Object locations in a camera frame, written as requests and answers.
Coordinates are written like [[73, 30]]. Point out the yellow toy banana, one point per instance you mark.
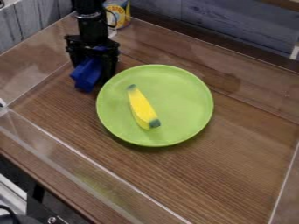
[[142, 109]]

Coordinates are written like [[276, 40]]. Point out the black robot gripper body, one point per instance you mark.
[[93, 40]]

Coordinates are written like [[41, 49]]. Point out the yellow printed can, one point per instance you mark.
[[118, 13]]

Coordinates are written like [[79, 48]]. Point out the clear acrylic enclosure wall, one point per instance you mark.
[[234, 175]]

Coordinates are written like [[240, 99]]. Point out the blue plastic block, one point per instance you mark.
[[87, 73]]

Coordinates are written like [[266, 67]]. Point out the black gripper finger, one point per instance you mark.
[[110, 64], [77, 59]]

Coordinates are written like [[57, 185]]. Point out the green round plate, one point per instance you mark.
[[179, 96]]

